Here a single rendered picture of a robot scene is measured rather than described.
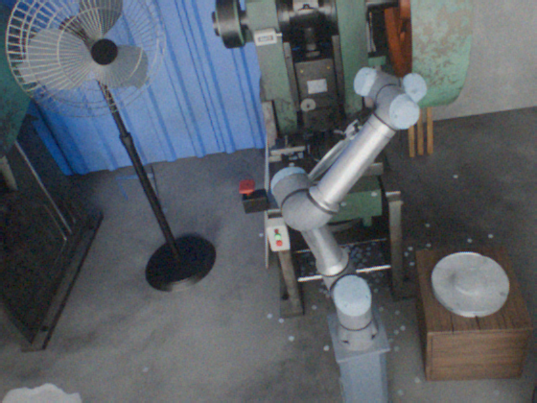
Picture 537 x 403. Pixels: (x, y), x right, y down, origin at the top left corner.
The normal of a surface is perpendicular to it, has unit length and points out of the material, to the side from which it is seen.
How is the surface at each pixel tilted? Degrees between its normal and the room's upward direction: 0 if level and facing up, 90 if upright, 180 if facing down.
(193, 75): 90
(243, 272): 0
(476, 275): 0
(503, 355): 90
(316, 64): 90
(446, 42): 92
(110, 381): 0
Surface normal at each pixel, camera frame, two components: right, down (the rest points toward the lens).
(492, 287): -0.11, -0.79
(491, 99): 0.10, 0.59
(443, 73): 0.12, 0.80
